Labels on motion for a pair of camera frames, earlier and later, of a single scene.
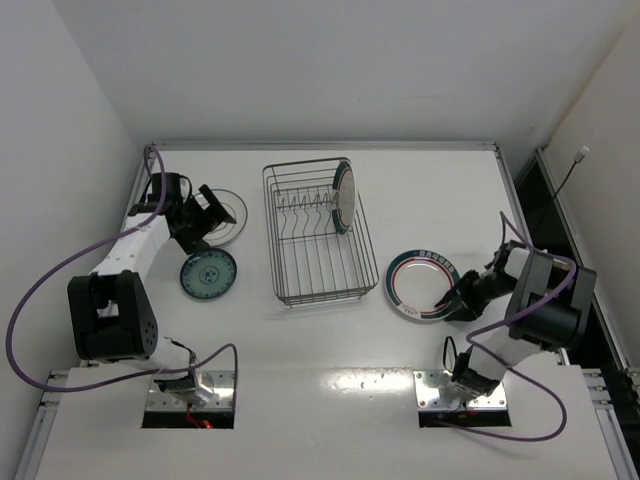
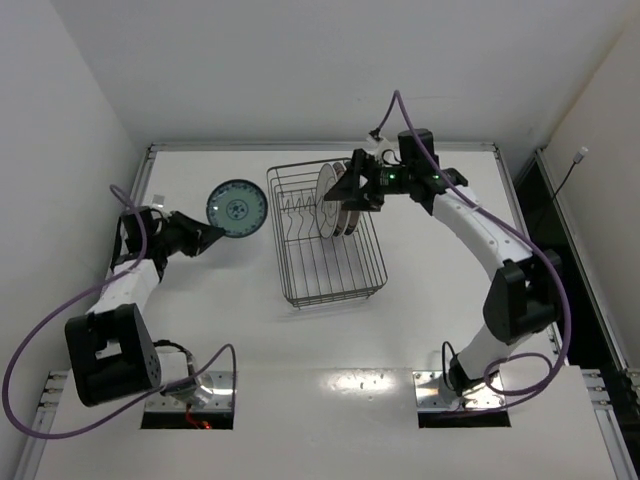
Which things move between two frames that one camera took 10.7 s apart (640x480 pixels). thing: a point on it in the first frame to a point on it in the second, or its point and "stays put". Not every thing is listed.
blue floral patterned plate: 209,273 to 238,207
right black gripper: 470,293 to 371,180
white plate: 235,208 to 328,212
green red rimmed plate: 417,280 to 343,218
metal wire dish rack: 321,245 stays put
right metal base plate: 429,382 stays put
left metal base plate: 215,391 stays put
